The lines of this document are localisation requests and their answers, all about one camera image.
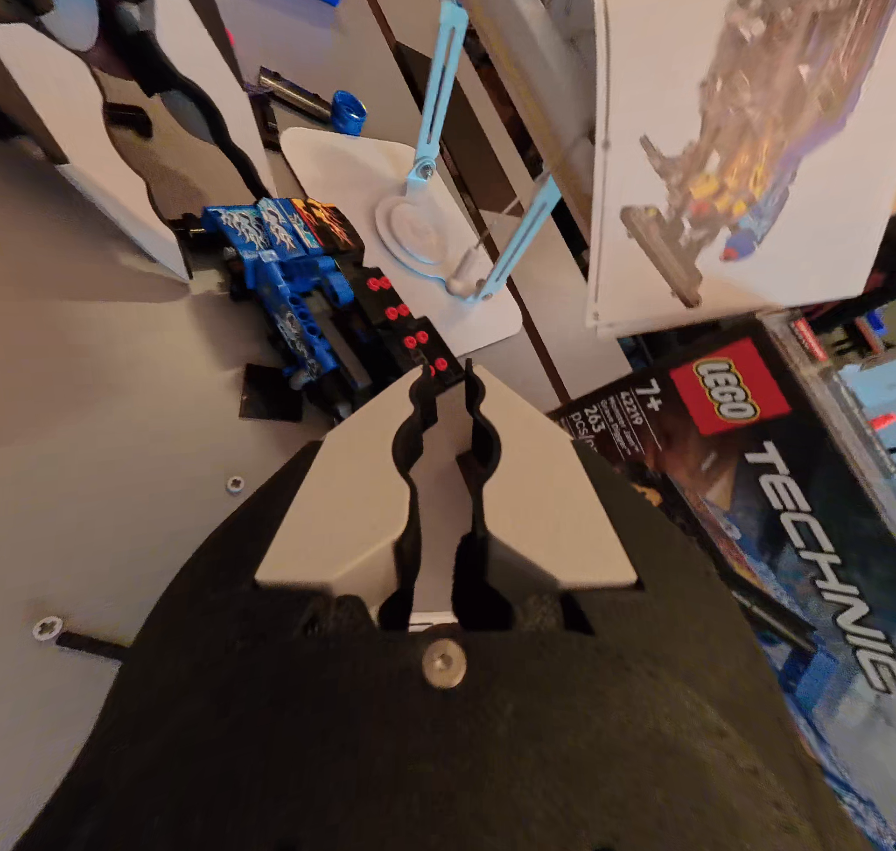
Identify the dark toy set box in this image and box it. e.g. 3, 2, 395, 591
546, 312, 896, 851

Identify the blue toy wheel rim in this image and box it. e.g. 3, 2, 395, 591
332, 90, 367, 134

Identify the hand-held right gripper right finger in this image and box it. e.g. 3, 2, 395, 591
450, 358, 641, 631

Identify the clear round suction cup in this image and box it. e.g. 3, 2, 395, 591
388, 200, 449, 264

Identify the white truck picture card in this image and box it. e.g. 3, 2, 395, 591
584, 0, 896, 337

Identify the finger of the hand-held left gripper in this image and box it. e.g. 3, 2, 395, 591
0, 20, 191, 283
139, 0, 275, 202

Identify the black flat square tile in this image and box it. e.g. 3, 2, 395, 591
240, 363, 307, 423

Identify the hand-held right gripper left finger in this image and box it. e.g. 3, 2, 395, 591
253, 364, 440, 633

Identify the blue flame toy brick truck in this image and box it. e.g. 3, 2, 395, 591
171, 196, 466, 421

